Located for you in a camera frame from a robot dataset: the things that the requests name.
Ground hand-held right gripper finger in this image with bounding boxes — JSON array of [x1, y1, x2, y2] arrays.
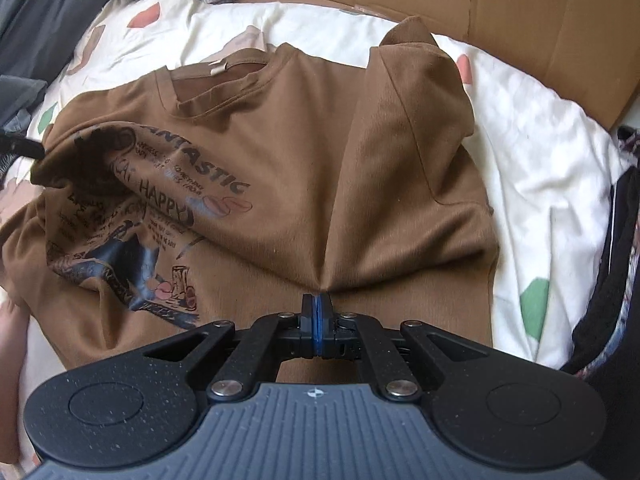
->
[[318, 295, 493, 403], [145, 295, 318, 403]]

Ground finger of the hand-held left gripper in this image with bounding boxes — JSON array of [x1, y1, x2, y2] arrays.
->
[[0, 132, 46, 160]]

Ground brown printed t-shirt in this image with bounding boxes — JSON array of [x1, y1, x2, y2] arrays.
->
[[0, 16, 501, 376]]

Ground blue denim jeans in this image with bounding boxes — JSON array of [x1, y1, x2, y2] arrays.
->
[[0, 75, 48, 181]]

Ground dark grey pillow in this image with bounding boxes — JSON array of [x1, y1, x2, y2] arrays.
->
[[0, 0, 118, 81]]

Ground cream bear print blanket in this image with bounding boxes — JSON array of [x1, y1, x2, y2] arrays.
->
[[0, 0, 631, 461]]

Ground black folded cloth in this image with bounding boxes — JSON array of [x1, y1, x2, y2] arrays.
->
[[570, 130, 640, 381]]

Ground flattened cardboard box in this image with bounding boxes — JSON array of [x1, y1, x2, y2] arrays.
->
[[247, 0, 640, 131]]

